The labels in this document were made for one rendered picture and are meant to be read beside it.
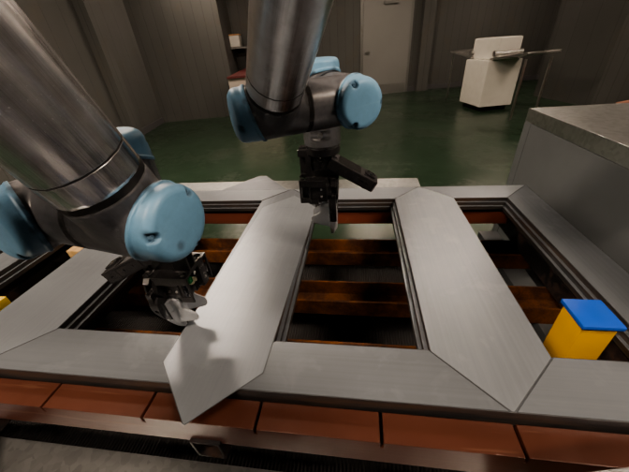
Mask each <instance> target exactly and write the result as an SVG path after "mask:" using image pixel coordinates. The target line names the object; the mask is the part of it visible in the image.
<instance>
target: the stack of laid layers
mask: <svg viewBox="0 0 629 472"><path fill-rule="evenodd" d="M292 196H297V197H299V198H300V192H298V191H296V190H294V189H291V190H288V191H286V192H284V193H281V194H278V195H276V196H273V197H270V198H268V199H263V200H247V201H202V202H201V203H202V206H203V209H204V212H252V211H256V212H255V213H254V215H253V217H252V218H251V220H250V222H249V223H248V225H247V227H246V228H245V230H244V232H243V233H242V235H241V237H240V239H239V240H238V241H237V243H236V245H235V246H234V248H233V250H232V251H231V253H230V255H229V256H228V258H227V260H226V262H225V263H224V265H223V267H222V268H221V270H220V272H221V271H222V270H223V268H224V267H225V265H226V264H227V262H228V260H229V259H230V257H231V255H232V254H233V252H234V251H235V249H236V248H237V246H238V245H239V243H240V241H241V239H242V238H243V236H244V235H245V233H246V232H247V230H248V229H249V228H250V226H251V225H252V223H253V222H254V220H255V219H256V216H257V215H258V213H259V212H260V210H261V209H262V207H264V206H267V205H269V204H272V203H274V202H277V201H279V200H282V199H286V198H289V197H292ZM455 201H456V202H457V203H458V205H459V207H460V208H461V210H502V211H503V212H504V213H505V214H506V215H507V217H508V218H509V219H510V220H511V221H512V222H513V224H514V225H515V226H516V227H517V228H518V230H519V231H520V232H521V233H522V234H523V236H524V237H525V238H526V239H527V240H528V241H529V243H530V244H531V245H532V246H533V247H534V249H535V250H536V251H537V252H538V253H539V254H540V256H541V257H542V258H543V259H544V260H545V262H546V263H547V264H548V265H549V266H550V268H551V269H552V270H553V271H554V272H556V274H557V275H558V276H559V277H560V278H561V279H562V281H563V282H564V283H565V284H566V285H567V287H568V288H569V289H570V290H571V291H572V292H573V294H574V295H575V296H576V297H577V298H578V300H601V301H602V302H603V303H604V304H605V305H606V306H607V308H608V309H609V310H610V311H611V312H612V313H613V314H614V315H615V316H616V317H617V318H618V319H619V320H620V321H621V322H622V324H623V325H624V326H625V327H626V328H627V330H626V331H625V332H617V333H616V334H615V335H614V337H613V338H612V340H613V341H614V342H615V343H616V345H617V346H618V347H619V348H620V349H621V350H622V352H623V353H624V354H625V355H626V356H627V358H628V359H629V324H628V323H627V322H626V321H625V320H624V319H623V318H622V317H621V316H620V315H619V314H618V313H617V312H616V311H615V310H614V309H613V308H612V306H611V305H610V304H609V303H608V302H607V301H606V300H605V299H604V298H603V297H602V296H601V295H600V294H599V293H598V292H597V291H596V290H595V289H594V288H593V287H592V285H591V284H590V283H589V282H588V281H587V280H586V279H585V278H584V277H583V276H582V275H581V274H580V273H579V272H578V271H577V270H576V269H575V268H574V267H573V266H572V265H571V263H570V262H569V261H568V260H567V259H566V258H565V257H564V256H563V255H562V254H561V253H560V252H559V251H558V250H557V249H556V248H555V247H554V246H553V245H552V244H551V243H550V241H549V240H548V239H547V238H546V237H545V236H544V235H543V234H542V233H541V232H540V231H539V230H538V229H537V228H536V227H535V226H534V225H533V224H532V223H531V222H530V220H529V219H528V218H527V217H526V216H525V215H524V214H523V213H522V212H521V211H520V210H519V209H518V208H517V207H516V206H515V205H514V204H513V203H512V202H511V201H510V200H509V198H508V197H507V198H470V199H455ZM383 210H390V213H391V218H392V224H393V228H394V233H395V238H396V244H397V248H398V253H399V259H400V263H401V268H402V278H403V282H404V287H405V292H406V298H407V302H408V307H409V313H410V318H411V322H412V327H413V333H414V337H415V342H416V348H417V349H427V350H430V347H429V342H428V338H427V334H426V330H425V326H424V322H423V318H422V314H421V310H420V306H419V301H418V297H417V291H416V286H415V282H414V278H413V274H412V270H411V266H410V262H409V257H408V254H407V250H406V245H405V241H404V238H403V233H402V226H401V222H400V218H399V214H398V210H397V205H396V201H395V199H338V211H383ZM314 227H315V223H314V222H313V221H312V224H311V226H310V229H309V232H308V235H307V238H306V242H305V245H304V247H303V250H302V253H301V256H300V262H299V265H298V268H297V270H296V273H295V276H294V279H293V282H292V286H291V289H290V291H289V294H288V297H287V300H286V303H285V309H284V312H283V314H282V317H281V320H280V323H279V326H278V329H277V332H276V334H275V338H274V341H273V342H275V341H284V342H287V338H288V335H289V331H290V326H291V322H292V318H293V315H294V310H295V306H296V302H297V298H298V295H299V290H300V283H301V279H302V276H303V271H304V267H305V263H306V259H307V256H308V251H309V247H310V243H311V240H312V236H313V231H314ZM64 245H65V244H60V245H58V246H57V247H55V248H54V250H53V251H51V252H46V253H44V254H42V255H40V256H38V257H36V258H32V259H27V260H24V259H19V260H17V261H16V262H14V263H13V264H11V265H10V266H8V267H6V268H5V269H4V270H3V271H1V272H0V290H1V289H2V288H4V287H5V286H7V285H8V284H10V283H11V282H13V281H14V280H15V279H17V278H18V277H20V276H21V275H23V274H24V273H26V272H27V271H29V270H30V269H32V268H33V267H35V266H36V265H37V264H38V263H39V262H41V261H42V260H44V259H45V258H47V257H48V256H50V255H51V254H53V253H54V252H56V251H57V250H59V249H60V248H61V247H63V246H64ZM220 272H219V273H218V274H217V276H216V277H215V279H214V281H215V280H216V278H217V277H218V275H219V274H220ZM135 274H136V273H133V274H131V275H129V276H128V277H126V279H124V280H121V281H118V282H116V283H114V284H112V283H111V282H109V281H108V282H106V283H105V284H104V285H103V286H102V287H101V288H100V289H99V290H98V291H97V292H96V293H95V294H94V295H93V296H92V297H91V298H90V299H89V300H88V301H87V302H85V303H84V304H83V305H82V306H81V307H80V308H79V309H78V310H77V311H76V312H75V313H74V314H73V315H72V316H71V317H70V318H69V319H68V320H67V321H66V322H64V323H63V324H62V325H61V326H60V327H59V328H61V329H77V330H82V329H83V328H84V327H85V326H86V325H87V324H88V323H89V322H90V321H91V320H92V319H93V318H94V317H95V316H96V315H97V314H98V313H99V312H100V311H101V309H102V308H103V307H104V306H105V305H106V304H107V303H108V302H109V301H110V300H111V299H112V298H113V297H114V296H115V295H116V294H117V293H118V292H119V291H120V290H121V289H122V288H123V286H124V285H125V284H126V283H127V282H128V281H129V280H130V279H131V278H132V277H133V276H134V275H135ZM214 281H213V282H212V285H213V283H214ZM211 287H212V286H210V288H211ZM210 288H209V290H210ZM209 290H208V291H209ZM208 291H207V293H208ZM207 293H206V294H207ZM59 328H58V329H59ZM0 378H11V379H21V380H32V381H42V382H52V383H61V384H73V385H83V386H94V387H104V388H114V389H125V390H135V391H155V392H166V393H172V391H171V388H170V385H169V383H160V382H149V381H137V380H127V379H116V378H104V377H93V376H72V375H61V374H50V373H39V372H28V371H17V370H6V369H0ZM227 398H228V399H239V400H249V401H259V402H260V403H263V402H270V403H280V404H291V405H302V406H322V407H332V408H342V409H353V410H363V411H373V412H378V413H382V412H384V413H394V414H404V415H415V416H426V417H436V418H447V419H457V420H477V421H487V422H498V423H508V424H512V425H516V424H518V425H529V426H539V427H549V428H560V429H571V430H581V431H592V432H602V433H612V434H623V435H629V422H622V421H611V420H589V419H579V418H567V417H556V416H545V415H535V414H523V413H512V412H511V411H510V412H501V411H490V410H479V409H468V408H456V407H446V406H424V405H413V404H403V403H391V402H380V401H369V400H358V399H347V398H336V397H325V396H313V395H303V394H292V393H280V392H269V391H248V390H237V391H235V392H234V393H232V394H231V395H229V396H228V397H227Z"/></svg>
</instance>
